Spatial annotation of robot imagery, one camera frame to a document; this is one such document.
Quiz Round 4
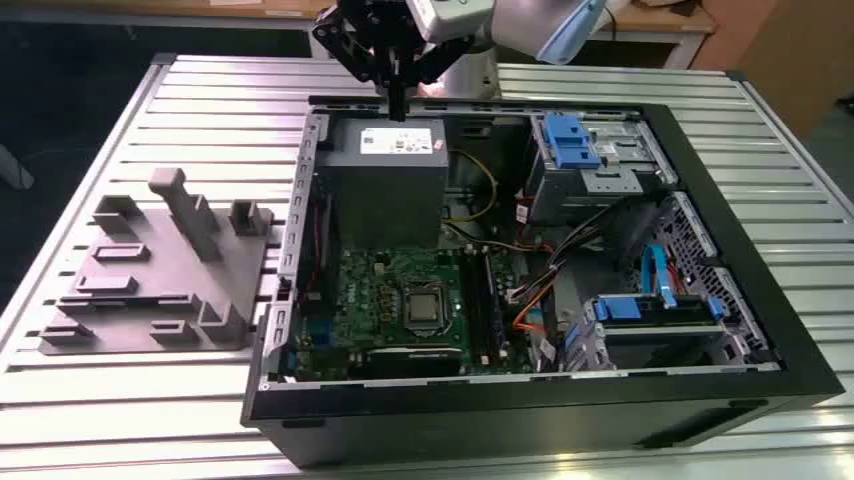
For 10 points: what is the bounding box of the yellow wire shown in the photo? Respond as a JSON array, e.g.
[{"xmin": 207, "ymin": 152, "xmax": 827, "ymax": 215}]
[{"xmin": 447, "ymin": 149, "xmax": 499, "ymax": 224}]

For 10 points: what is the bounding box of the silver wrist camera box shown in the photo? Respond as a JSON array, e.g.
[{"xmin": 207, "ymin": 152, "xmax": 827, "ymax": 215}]
[{"xmin": 404, "ymin": 0, "xmax": 499, "ymax": 44}]

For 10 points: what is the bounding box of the orange wire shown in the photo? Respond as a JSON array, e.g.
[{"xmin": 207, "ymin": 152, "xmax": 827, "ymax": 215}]
[{"xmin": 511, "ymin": 287, "xmax": 558, "ymax": 334}]

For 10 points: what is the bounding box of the grey power supply unit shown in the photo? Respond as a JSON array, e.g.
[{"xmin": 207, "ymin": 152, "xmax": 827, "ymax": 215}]
[{"xmin": 312, "ymin": 117, "xmax": 451, "ymax": 251}]

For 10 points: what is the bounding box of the green motherboard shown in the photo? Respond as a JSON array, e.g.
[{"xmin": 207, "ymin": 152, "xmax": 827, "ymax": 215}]
[{"xmin": 285, "ymin": 244, "xmax": 535, "ymax": 379}]

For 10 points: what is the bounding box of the large blue disk carrier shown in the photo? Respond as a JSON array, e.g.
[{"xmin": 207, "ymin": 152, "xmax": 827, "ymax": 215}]
[{"xmin": 542, "ymin": 113, "xmax": 604, "ymax": 172}]

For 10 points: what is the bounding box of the black open PC case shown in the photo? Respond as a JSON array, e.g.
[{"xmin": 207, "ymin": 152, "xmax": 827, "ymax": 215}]
[{"xmin": 237, "ymin": 94, "xmax": 847, "ymax": 469}]

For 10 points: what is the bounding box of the grey parts rack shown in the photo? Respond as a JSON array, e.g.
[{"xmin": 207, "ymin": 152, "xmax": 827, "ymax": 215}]
[{"xmin": 36, "ymin": 167, "xmax": 276, "ymax": 359}]

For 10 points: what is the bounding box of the wooden desk white frame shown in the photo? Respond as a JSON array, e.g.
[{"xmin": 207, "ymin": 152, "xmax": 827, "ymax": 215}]
[{"xmin": 185, "ymin": 0, "xmax": 722, "ymax": 71}]

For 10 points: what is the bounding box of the red wire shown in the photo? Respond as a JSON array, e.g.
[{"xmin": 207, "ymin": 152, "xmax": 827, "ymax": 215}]
[{"xmin": 307, "ymin": 199, "xmax": 331, "ymax": 304}]

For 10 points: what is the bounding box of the wooden cabinet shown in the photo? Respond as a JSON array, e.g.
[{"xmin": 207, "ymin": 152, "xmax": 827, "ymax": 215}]
[{"xmin": 692, "ymin": 0, "xmax": 854, "ymax": 137}]

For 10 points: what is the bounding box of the black graphics card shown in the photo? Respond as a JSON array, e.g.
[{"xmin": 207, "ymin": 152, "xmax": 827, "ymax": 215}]
[{"xmin": 349, "ymin": 347, "xmax": 465, "ymax": 380}]

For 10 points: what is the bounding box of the silver CPU in socket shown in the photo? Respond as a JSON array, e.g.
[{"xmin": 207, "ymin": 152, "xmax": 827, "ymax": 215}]
[{"xmin": 399, "ymin": 282, "xmax": 449, "ymax": 336}]

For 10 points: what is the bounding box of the blue flat wire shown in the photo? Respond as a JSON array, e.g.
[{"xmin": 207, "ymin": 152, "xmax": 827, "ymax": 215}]
[{"xmin": 640, "ymin": 244, "xmax": 679, "ymax": 308}]

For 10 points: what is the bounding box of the black wire bundle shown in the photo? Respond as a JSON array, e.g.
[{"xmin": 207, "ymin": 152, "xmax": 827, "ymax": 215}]
[{"xmin": 510, "ymin": 202, "xmax": 619, "ymax": 304}]

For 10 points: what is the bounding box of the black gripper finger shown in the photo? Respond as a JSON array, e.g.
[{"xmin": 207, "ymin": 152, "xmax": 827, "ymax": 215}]
[
  {"xmin": 311, "ymin": 9, "xmax": 399, "ymax": 123},
  {"xmin": 396, "ymin": 37, "xmax": 471, "ymax": 124}
]

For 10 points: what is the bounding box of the silver drive cage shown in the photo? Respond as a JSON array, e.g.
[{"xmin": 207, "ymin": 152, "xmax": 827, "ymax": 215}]
[{"xmin": 524, "ymin": 112, "xmax": 672, "ymax": 227}]

